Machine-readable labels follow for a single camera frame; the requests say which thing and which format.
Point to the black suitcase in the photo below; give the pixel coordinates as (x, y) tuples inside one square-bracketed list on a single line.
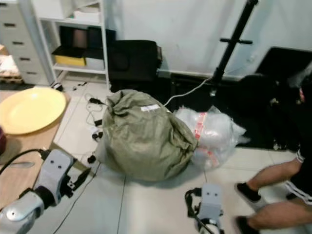
[(134, 63)]

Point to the person's bare leg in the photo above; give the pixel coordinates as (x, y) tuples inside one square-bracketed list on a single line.
[(273, 217), (273, 175)]

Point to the wooden pallet with bags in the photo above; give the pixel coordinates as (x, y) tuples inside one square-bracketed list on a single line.
[(9, 68)]

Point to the white storage box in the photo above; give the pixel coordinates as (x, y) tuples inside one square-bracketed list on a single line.
[(94, 62)]

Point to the yellow plate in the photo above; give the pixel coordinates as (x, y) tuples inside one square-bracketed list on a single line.
[(29, 109)]

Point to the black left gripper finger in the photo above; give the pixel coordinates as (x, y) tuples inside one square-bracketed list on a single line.
[(82, 178)]

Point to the white shelf unit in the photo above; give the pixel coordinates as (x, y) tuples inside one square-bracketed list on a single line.
[(73, 20)]

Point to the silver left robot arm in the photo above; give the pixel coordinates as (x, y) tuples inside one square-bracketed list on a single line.
[(24, 214)]

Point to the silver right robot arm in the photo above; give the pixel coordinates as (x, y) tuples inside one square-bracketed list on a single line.
[(209, 228)]

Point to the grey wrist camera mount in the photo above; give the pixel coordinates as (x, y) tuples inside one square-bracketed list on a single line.
[(211, 202), (56, 170)]

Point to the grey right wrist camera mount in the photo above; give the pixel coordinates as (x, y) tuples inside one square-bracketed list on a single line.
[(211, 202)]

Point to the clear plastic bag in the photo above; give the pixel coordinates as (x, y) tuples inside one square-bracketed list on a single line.
[(214, 131)]

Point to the white drawer cabinet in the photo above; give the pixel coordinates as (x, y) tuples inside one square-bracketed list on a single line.
[(22, 39)]

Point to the yellow storage box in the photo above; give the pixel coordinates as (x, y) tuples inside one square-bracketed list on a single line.
[(69, 59)]

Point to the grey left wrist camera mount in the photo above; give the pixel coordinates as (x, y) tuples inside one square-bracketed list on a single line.
[(56, 170)]

